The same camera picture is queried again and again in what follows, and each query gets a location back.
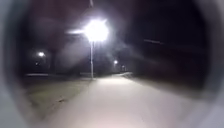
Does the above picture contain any pale paved path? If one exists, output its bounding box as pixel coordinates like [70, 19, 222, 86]
[39, 73, 214, 128]

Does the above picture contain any distant street lamp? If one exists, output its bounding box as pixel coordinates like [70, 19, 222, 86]
[36, 50, 47, 68]
[112, 59, 120, 74]

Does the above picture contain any dark grass verge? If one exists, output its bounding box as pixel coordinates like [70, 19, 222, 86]
[23, 77, 95, 118]

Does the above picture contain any street lamp pole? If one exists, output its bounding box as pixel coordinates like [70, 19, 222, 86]
[83, 18, 110, 80]

